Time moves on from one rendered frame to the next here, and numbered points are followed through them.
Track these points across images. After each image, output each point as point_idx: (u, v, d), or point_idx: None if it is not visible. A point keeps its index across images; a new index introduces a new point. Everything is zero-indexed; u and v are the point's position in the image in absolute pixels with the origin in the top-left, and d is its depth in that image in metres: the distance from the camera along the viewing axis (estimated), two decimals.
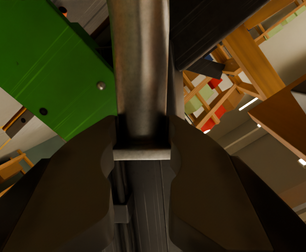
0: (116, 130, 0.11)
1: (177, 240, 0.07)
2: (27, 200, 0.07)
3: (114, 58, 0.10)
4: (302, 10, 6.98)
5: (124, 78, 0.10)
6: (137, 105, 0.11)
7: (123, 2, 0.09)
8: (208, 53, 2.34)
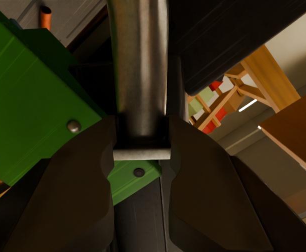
0: (116, 130, 0.11)
1: (177, 240, 0.07)
2: (27, 200, 0.07)
3: (114, 58, 0.10)
4: None
5: (124, 78, 0.10)
6: (137, 105, 0.11)
7: (122, 2, 0.09)
8: None
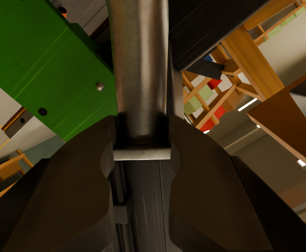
0: (116, 130, 0.11)
1: (177, 240, 0.07)
2: (27, 200, 0.07)
3: (114, 59, 0.10)
4: (302, 11, 7.00)
5: (124, 78, 0.10)
6: (137, 105, 0.11)
7: (122, 2, 0.09)
8: (207, 54, 2.34)
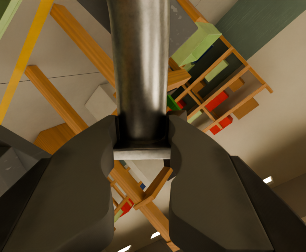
0: (116, 130, 0.11)
1: (177, 240, 0.07)
2: (27, 200, 0.07)
3: (115, 59, 0.10)
4: None
5: (124, 79, 0.10)
6: (137, 105, 0.11)
7: (123, 2, 0.09)
8: None
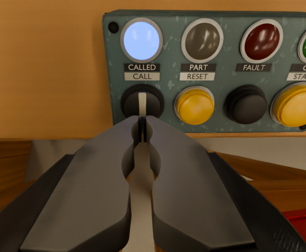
0: (139, 131, 0.11)
1: (162, 243, 0.07)
2: (49, 194, 0.07)
3: None
4: None
5: None
6: None
7: None
8: None
